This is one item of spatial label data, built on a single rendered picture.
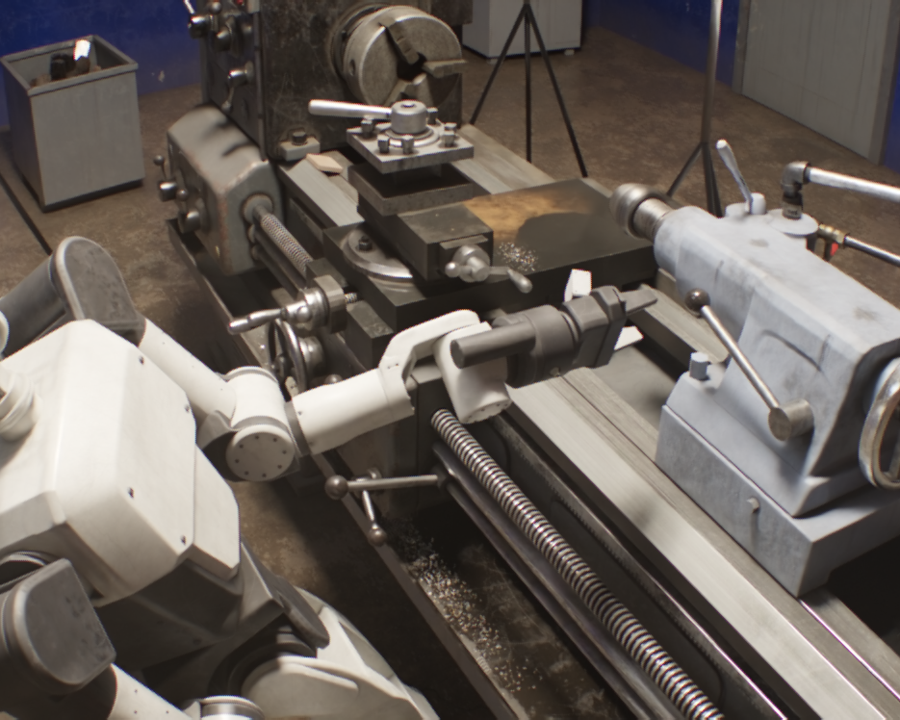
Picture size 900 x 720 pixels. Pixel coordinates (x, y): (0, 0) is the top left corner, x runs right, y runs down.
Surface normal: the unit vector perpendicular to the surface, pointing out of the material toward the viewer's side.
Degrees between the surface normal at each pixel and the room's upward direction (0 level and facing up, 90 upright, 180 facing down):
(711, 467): 90
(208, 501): 63
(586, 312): 19
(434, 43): 90
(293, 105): 90
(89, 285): 53
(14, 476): 29
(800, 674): 36
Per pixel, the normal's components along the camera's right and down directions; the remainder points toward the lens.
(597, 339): 0.43, 0.74
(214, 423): -0.06, -0.22
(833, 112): -0.89, 0.25
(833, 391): -0.86, 0.04
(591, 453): -0.52, -0.53
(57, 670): 0.89, -0.39
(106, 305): 0.79, -0.45
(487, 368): 0.29, -0.35
